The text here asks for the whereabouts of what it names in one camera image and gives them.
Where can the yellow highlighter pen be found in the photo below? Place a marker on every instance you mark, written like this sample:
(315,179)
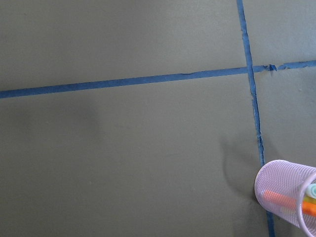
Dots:
(310,199)

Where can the green highlighter pen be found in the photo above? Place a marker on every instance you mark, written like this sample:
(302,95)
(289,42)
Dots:
(311,190)

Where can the orange highlighter pen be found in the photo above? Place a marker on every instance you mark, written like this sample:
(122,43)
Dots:
(288,202)

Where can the pink mesh pen holder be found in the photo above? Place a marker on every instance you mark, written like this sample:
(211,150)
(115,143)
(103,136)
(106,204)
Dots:
(289,179)

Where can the blue tape strip crosswise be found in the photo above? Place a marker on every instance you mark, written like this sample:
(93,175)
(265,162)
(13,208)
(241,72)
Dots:
(119,82)

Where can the blue tape strip lengthwise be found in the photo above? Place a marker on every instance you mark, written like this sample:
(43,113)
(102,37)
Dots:
(251,79)

